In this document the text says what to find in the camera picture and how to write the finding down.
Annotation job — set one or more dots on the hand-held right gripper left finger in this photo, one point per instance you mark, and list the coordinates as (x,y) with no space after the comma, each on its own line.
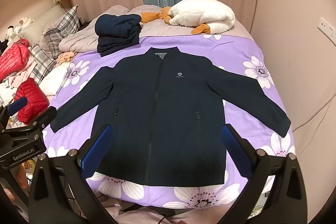
(95,146)

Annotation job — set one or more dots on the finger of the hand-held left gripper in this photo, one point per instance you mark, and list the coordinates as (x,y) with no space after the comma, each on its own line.
(44,113)
(17,104)

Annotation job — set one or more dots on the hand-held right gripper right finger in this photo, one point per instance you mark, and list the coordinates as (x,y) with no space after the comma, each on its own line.
(235,146)

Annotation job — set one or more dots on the navy zip jacket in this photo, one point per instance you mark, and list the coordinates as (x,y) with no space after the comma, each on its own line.
(162,121)

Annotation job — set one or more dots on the stack of folded navy clothes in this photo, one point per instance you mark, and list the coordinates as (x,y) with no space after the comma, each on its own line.
(118,32)

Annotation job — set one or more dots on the red down jacket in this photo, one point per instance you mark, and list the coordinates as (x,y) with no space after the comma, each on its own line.
(13,58)
(31,98)

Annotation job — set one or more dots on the white pillow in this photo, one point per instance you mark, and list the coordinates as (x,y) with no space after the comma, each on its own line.
(55,79)

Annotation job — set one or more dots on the grey plaid cloth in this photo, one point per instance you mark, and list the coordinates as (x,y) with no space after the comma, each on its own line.
(42,64)

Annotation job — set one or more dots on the peach cloth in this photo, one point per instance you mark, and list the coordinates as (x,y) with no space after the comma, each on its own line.
(65,58)

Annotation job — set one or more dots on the grey plaid pillow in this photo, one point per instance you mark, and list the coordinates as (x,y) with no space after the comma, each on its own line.
(61,29)

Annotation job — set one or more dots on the purple floral bedsheet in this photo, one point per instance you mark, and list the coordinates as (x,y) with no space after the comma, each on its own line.
(236,56)

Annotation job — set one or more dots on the white goose plush toy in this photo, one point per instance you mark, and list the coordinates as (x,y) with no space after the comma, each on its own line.
(204,14)

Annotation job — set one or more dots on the white wall power strip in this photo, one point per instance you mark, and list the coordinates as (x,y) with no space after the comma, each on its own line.
(327,27)

